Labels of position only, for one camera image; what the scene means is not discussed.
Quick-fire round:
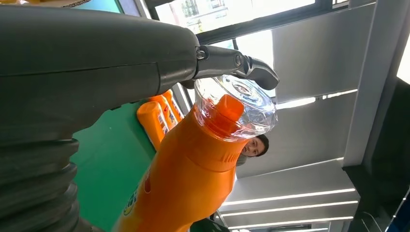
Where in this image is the person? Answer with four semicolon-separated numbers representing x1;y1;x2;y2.
236;133;270;167

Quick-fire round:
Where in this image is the black window frame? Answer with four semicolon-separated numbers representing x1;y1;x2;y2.
143;0;376;46

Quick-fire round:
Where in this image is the green table mat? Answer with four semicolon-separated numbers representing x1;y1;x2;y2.
70;101;158;232

